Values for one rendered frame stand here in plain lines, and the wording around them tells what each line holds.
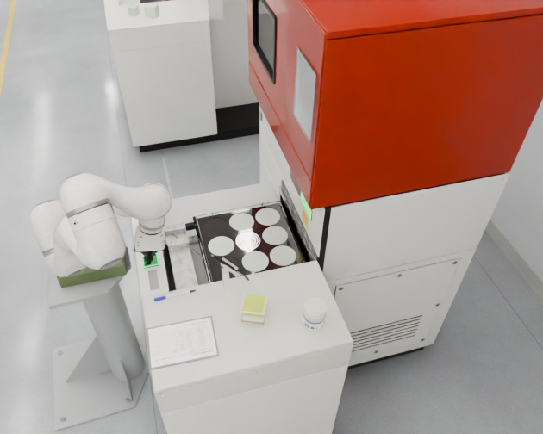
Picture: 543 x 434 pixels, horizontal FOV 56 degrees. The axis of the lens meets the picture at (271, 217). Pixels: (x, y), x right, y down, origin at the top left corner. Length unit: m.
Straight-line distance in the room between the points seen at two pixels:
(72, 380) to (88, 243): 1.63
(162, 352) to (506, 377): 1.86
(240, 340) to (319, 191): 0.53
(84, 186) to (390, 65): 0.82
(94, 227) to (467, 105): 1.10
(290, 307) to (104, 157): 2.56
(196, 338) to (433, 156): 0.94
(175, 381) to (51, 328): 1.53
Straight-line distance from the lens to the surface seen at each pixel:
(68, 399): 2.76
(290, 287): 1.76
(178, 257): 1.97
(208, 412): 1.78
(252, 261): 1.91
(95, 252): 1.22
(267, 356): 1.61
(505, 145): 1.86
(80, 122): 4.40
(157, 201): 1.27
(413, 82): 1.49
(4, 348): 3.05
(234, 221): 2.05
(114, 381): 2.74
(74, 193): 1.22
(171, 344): 1.65
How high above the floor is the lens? 2.36
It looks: 45 degrees down
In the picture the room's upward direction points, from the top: 1 degrees clockwise
